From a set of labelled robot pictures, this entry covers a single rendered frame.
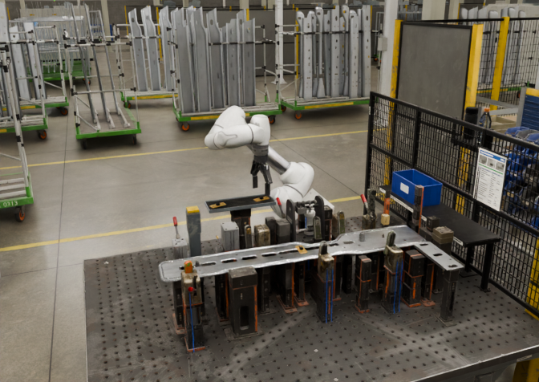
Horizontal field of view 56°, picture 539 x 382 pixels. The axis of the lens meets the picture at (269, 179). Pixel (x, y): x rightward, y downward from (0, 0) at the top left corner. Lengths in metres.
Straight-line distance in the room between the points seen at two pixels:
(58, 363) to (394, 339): 2.19
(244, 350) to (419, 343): 0.81
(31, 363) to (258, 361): 1.86
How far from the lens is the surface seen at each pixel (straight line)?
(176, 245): 2.59
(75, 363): 3.73
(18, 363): 3.87
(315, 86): 10.74
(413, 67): 5.39
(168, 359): 2.44
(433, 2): 10.27
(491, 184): 2.92
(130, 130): 8.50
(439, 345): 2.58
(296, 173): 3.34
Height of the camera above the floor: 2.19
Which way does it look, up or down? 19 degrees down
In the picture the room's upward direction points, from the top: 1 degrees counter-clockwise
